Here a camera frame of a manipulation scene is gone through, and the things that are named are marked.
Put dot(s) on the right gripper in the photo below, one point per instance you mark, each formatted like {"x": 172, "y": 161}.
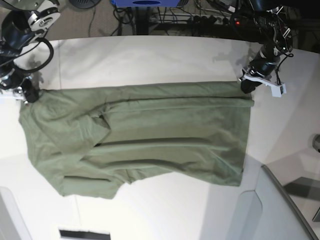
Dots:
{"x": 17, "y": 85}

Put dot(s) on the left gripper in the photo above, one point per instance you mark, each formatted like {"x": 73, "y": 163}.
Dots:
{"x": 259, "y": 70}

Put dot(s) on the green t-shirt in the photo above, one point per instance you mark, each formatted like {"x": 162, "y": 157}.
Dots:
{"x": 91, "y": 141}

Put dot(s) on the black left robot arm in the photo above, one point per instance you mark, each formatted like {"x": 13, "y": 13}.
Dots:
{"x": 276, "y": 41}

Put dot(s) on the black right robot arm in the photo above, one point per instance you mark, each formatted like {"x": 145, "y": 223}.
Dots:
{"x": 27, "y": 22}

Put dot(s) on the black power strip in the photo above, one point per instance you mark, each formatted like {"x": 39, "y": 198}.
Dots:
{"x": 210, "y": 20}

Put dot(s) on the blue bin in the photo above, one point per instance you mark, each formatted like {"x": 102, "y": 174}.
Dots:
{"x": 149, "y": 3}

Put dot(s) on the white label with black bar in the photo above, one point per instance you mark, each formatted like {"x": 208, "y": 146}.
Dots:
{"x": 83, "y": 234}

